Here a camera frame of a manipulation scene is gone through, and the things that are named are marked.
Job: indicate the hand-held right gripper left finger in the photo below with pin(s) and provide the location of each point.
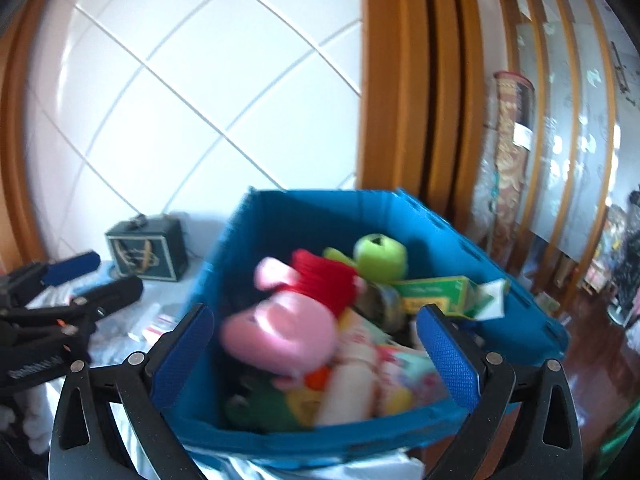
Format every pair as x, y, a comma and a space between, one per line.
182, 355

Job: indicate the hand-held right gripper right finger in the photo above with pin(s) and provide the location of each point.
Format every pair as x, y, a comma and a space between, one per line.
447, 355

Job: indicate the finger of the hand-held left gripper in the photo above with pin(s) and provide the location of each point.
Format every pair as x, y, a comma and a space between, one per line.
115, 295
70, 267

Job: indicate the pastel tissue packet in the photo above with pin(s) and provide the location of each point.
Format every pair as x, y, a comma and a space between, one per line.
405, 380

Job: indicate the pink pig plush toy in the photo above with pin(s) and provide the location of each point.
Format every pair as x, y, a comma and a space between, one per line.
280, 330

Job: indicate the white cylindrical bottle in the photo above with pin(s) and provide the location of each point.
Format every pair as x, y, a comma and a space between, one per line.
345, 390

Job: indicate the green frog plush toy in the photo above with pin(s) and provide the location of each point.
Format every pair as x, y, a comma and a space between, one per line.
380, 255

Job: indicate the blue plastic crate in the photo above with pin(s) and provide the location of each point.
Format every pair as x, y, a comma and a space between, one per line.
300, 220

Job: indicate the red white tissue packet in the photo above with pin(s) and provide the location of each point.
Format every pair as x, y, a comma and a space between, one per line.
160, 327

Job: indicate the white tube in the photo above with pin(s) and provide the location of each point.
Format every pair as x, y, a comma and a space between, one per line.
145, 320

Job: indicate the green cardboard box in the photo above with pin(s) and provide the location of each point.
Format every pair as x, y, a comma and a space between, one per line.
440, 292

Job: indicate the green cloth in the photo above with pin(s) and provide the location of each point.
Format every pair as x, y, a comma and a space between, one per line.
625, 440

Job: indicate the rolled patterned carpet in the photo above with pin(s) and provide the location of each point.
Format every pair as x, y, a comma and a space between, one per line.
507, 160

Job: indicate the wooden glass partition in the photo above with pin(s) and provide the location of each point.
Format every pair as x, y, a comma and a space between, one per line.
565, 110

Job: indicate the wooden door frame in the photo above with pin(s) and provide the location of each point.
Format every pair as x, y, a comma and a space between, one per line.
395, 85
15, 160

